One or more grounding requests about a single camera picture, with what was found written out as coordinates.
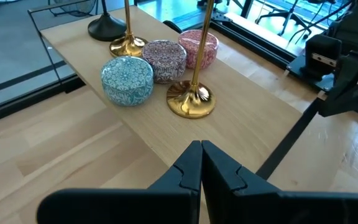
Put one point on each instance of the gold candlestick holder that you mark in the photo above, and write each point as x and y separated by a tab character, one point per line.
191	101
127	46

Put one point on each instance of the purple patterned candle tin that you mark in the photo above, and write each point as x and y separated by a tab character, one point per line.
166	59

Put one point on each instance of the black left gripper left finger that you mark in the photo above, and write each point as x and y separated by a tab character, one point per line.
120	205

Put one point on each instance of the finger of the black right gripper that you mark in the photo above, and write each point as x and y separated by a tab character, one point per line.
353	96

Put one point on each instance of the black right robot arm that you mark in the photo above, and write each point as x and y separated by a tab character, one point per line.
322	49

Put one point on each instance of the teal patterned candle tin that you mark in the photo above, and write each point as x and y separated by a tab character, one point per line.
126	81

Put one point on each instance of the black mesh office chair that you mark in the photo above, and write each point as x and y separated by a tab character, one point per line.
284	15

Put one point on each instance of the wooden shelf with black frame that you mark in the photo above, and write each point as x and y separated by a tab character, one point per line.
228	130

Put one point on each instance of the pink patterned candle tin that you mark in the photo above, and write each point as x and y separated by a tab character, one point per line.
210	46

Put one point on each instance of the black candlestick holder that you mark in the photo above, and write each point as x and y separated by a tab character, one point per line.
106	29

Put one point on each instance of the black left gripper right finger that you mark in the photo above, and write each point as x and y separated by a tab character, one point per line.
259	205

